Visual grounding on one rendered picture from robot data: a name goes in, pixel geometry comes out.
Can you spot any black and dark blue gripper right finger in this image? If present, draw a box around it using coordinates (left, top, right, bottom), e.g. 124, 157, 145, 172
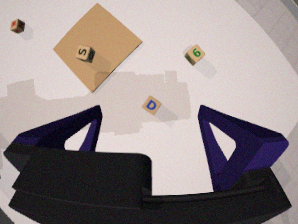
198, 105, 289, 192

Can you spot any wooden letter block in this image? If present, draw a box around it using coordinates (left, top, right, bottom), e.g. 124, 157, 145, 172
75, 45, 95, 63
142, 96, 161, 115
10, 19, 25, 34
184, 44, 205, 66

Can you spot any tan mat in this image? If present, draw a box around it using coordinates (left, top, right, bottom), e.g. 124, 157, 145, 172
53, 3, 143, 93

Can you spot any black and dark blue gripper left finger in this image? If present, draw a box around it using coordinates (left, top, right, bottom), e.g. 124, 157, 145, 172
11, 105, 103, 151

